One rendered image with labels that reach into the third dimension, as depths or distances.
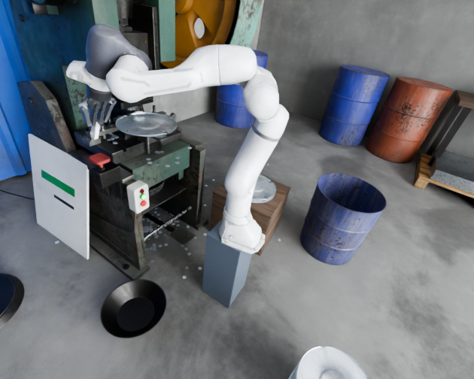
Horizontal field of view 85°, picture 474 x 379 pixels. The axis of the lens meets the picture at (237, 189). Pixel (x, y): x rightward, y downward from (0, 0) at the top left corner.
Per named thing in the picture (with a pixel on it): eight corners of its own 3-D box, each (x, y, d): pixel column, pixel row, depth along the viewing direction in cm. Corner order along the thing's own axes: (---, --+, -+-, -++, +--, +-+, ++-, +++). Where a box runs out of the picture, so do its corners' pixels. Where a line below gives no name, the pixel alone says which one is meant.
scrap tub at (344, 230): (360, 241, 196) (390, 190, 168) (347, 279, 166) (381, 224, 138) (308, 216, 212) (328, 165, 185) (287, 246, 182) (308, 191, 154)
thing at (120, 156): (181, 137, 153) (182, 128, 150) (113, 165, 121) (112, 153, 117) (147, 122, 165) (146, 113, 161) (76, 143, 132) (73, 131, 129)
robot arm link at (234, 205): (255, 195, 125) (265, 150, 111) (246, 219, 110) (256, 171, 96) (233, 190, 126) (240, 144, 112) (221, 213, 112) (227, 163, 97)
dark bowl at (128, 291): (179, 308, 136) (179, 301, 132) (130, 359, 114) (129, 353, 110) (140, 277, 148) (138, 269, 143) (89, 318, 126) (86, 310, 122)
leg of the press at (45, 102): (150, 269, 153) (136, 123, 101) (134, 283, 144) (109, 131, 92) (62, 202, 188) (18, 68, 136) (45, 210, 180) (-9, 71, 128)
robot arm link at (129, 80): (218, 37, 77) (115, 41, 78) (215, 68, 66) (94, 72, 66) (221, 74, 86) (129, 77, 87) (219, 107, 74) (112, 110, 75)
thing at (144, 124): (150, 110, 146) (150, 108, 146) (188, 126, 135) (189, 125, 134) (102, 122, 125) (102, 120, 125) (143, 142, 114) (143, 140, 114)
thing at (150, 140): (182, 155, 136) (182, 131, 128) (162, 164, 126) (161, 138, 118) (149, 138, 146) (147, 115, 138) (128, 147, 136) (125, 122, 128)
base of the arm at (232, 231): (270, 234, 125) (276, 212, 117) (252, 259, 111) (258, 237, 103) (231, 215, 133) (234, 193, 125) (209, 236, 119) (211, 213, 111)
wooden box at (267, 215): (279, 223, 200) (290, 186, 180) (259, 256, 171) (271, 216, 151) (234, 204, 212) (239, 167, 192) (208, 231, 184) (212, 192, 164)
